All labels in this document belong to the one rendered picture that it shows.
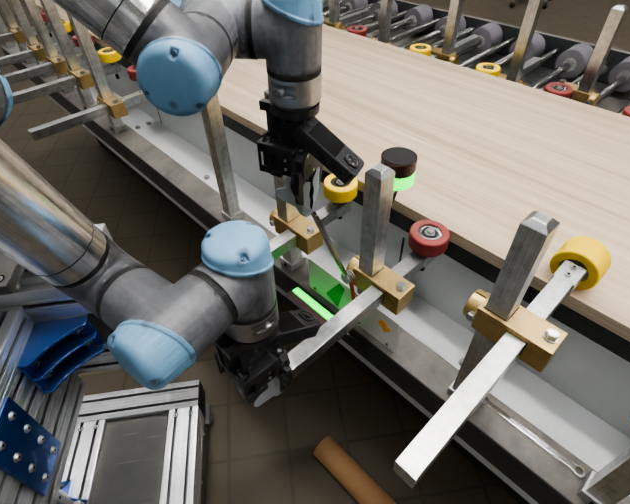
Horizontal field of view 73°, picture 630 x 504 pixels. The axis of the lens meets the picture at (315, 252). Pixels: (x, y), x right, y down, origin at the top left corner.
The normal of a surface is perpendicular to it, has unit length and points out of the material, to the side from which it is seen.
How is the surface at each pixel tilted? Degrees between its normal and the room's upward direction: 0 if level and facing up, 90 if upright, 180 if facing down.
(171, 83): 90
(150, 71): 91
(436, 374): 0
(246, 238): 1
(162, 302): 1
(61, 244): 91
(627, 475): 90
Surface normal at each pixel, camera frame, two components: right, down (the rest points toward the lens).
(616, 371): -0.73, 0.50
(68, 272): 0.50, 0.68
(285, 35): -0.07, 0.72
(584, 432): -0.03, -0.71
